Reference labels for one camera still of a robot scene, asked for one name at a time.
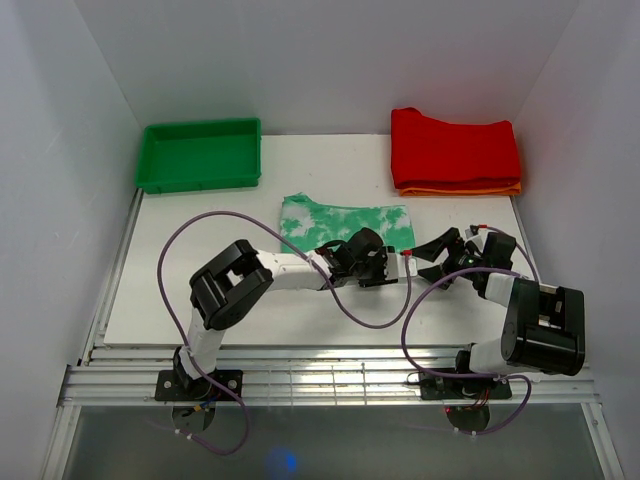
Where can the green plastic bin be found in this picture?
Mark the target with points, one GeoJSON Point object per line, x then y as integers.
{"type": "Point", "coordinates": [199, 156]}

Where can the aluminium rail frame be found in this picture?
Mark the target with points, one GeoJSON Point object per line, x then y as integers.
{"type": "Point", "coordinates": [289, 377]}

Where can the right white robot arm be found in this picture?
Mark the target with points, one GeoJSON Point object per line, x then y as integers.
{"type": "Point", "coordinates": [544, 328]}

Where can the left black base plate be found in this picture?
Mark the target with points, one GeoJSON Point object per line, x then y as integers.
{"type": "Point", "coordinates": [170, 387]}

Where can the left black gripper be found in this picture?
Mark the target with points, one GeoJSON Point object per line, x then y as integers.
{"type": "Point", "coordinates": [379, 279]}

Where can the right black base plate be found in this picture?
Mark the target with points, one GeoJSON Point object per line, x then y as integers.
{"type": "Point", "coordinates": [449, 385]}

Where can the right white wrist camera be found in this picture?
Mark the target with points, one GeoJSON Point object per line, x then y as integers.
{"type": "Point", "coordinates": [473, 234]}

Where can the orange folded trousers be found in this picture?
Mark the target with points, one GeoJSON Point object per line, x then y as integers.
{"type": "Point", "coordinates": [510, 190]}

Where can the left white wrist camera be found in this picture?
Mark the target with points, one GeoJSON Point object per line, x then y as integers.
{"type": "Point", "coordinates": [399, 267]}

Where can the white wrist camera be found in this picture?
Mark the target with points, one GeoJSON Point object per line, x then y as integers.
{"type": "Point", "coordinates": [473, 234]}
{"type": "Point", "coordinates": [399, 267]}

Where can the red folded trousers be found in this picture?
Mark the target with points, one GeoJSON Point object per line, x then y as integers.
{"type": "Point", "coordinates": [429, 153]}

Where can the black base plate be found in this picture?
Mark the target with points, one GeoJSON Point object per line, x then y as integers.
{"type": "Point", "coordinates": [449, 385]}
{"type": "Point", "coordinates": [170, 387]}

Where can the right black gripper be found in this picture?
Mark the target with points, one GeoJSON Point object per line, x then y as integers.
{"type": "Point", "coordinates": [441, 276]}

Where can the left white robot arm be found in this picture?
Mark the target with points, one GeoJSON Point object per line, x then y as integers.
{"type": "Point", "coordinates": [225, 289]}

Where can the green white tie-dye trousers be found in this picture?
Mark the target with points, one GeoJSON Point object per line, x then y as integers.
{"type": "Point", "coordinates": [308, 224]}

